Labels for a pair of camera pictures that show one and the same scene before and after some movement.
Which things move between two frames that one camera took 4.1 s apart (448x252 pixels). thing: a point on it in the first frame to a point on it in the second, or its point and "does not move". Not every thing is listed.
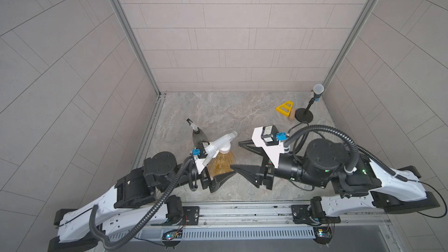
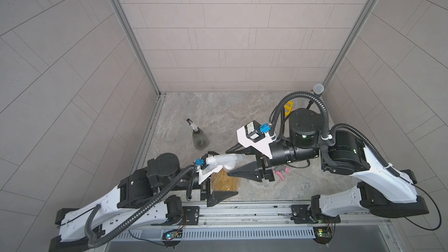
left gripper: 216,182 to 214,196
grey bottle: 199,136 does not move
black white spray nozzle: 196,129 does not move
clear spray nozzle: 221,144 to 228,161
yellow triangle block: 285,108 does not move
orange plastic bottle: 221,164 to 221,181
